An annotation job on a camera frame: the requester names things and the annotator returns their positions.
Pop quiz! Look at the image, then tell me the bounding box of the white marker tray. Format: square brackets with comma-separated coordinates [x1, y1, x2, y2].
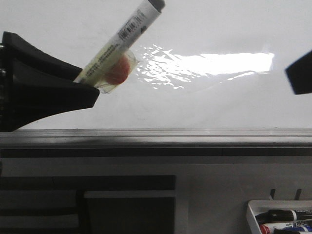
[246, 200, 312, 234]

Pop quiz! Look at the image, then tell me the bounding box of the black tray hook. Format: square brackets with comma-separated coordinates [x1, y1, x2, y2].
[269, 189, 276, 200]
[294, 189, 302, 200]

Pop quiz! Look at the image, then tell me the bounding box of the white whiteboard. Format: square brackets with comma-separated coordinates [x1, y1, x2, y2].
[0, 0, 312, 129]

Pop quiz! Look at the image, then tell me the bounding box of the blue marker in tray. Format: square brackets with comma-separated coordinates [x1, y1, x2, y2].
[273, 226, 312, 234]

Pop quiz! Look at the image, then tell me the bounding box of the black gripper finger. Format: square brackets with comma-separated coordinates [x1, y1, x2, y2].
[285, 51, 312, 95]
[0, 32, 99, 132]

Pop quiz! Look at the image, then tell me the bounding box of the white whiteboard marker with tape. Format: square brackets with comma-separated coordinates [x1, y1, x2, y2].
[74, 0, 165, 93]

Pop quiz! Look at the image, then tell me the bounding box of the dark cabinet with white bars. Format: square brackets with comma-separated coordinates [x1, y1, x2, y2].
[0, 175, 176, 234]

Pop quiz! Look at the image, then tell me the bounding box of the left black tray hook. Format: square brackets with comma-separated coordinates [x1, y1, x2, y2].
[269, 189, 276, 200]

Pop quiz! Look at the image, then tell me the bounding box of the red marker in tray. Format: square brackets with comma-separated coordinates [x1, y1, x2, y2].
[259, 220, 312, 234]

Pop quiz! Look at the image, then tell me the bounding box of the black marker in tray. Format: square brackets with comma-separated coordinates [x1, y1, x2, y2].
[255, 210, 312, 224]

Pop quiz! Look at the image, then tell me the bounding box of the grey aluminium whiteboard ledge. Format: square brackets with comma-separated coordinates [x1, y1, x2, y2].
[0, 128, 312, 153]

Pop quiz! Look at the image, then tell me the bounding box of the right black tray hook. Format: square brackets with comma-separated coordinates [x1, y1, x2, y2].
[294, 189, 302, 200]

